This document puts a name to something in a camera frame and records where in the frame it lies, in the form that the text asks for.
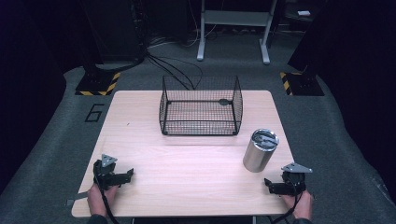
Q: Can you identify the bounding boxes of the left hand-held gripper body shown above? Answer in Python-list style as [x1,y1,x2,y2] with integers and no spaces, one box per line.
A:
[92,153,123,191]

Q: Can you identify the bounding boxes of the grey tape strip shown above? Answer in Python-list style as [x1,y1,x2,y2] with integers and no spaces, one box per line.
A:
[64,191,90,208]

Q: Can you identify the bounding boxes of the black floor cables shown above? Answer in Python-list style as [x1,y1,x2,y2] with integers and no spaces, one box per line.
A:
[145,50,204,91]

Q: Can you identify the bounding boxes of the black wire mesh basket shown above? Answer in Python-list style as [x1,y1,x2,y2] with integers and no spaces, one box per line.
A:
[158,75,244,137]

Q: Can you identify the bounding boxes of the stainless steel tumbler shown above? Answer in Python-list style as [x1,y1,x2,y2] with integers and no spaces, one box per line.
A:
[242,128,280,174]

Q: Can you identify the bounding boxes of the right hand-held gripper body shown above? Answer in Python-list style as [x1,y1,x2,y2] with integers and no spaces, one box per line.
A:
[280,162,314,197]

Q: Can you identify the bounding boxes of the person's right hand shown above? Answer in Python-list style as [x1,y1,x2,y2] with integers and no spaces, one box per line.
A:
[281,189,314,221]

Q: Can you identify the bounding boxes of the person's left hand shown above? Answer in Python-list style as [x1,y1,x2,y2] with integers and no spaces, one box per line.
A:
[86,183,120,217]

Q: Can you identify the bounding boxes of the black striped stand base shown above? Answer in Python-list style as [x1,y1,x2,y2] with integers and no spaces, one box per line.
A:
[278,71,326,97]
[74,71,121,97]

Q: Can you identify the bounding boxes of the white metal stand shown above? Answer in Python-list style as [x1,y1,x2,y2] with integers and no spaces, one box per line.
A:
[196,0,278,65]

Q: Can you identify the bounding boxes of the black cabinet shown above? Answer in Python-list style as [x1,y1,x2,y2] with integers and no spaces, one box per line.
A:
[78,0,148,73]

